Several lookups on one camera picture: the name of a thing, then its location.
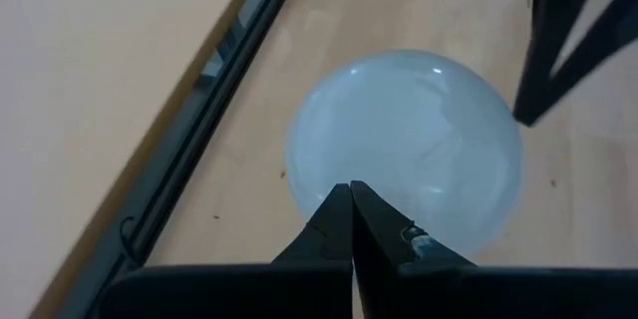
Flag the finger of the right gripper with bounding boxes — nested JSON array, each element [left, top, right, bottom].
[[512, 0, 638, 127]]

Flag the white reflector lightbulb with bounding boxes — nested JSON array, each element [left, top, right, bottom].
[[284, 48, 525, 260]]

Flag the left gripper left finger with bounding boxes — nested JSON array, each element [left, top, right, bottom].
[[98, 182, 354, 319]]

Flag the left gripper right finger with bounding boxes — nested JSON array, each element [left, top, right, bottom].
[[350, 180, 638, 319]]

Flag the beige wooden desk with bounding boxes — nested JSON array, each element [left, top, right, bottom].
[[0, 0, 273, 319]]

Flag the black aluminium table frame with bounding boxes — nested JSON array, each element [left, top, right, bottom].
[[54, 0, 311, 319]]

